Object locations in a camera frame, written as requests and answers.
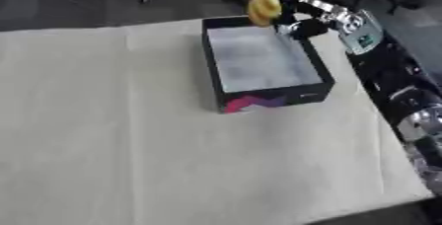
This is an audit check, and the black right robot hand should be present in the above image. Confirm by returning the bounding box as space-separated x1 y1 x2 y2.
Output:
272 0 349 41

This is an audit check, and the yellow round toy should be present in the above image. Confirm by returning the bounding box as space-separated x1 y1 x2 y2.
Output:
247 0 285 28

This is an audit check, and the black box white inside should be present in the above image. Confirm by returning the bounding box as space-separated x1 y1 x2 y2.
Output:
200 15 337 114

